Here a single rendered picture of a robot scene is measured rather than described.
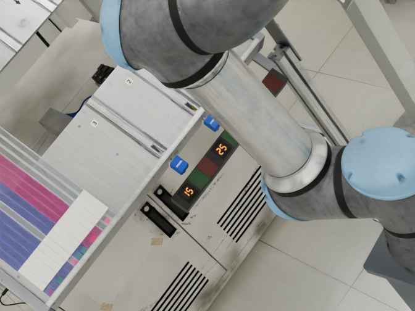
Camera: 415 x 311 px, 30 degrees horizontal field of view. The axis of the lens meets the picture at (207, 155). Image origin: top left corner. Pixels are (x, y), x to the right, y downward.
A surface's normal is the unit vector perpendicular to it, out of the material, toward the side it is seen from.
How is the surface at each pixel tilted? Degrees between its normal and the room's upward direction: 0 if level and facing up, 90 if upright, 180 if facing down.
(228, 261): 90
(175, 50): 99
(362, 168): 7
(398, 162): 7
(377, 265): 0
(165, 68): 95
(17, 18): 43
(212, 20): 76
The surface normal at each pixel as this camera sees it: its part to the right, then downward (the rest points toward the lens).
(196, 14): -0.37, 0.37
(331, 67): -0.54, -0.58
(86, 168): 0.02, -0.25
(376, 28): 0.56, 0.29
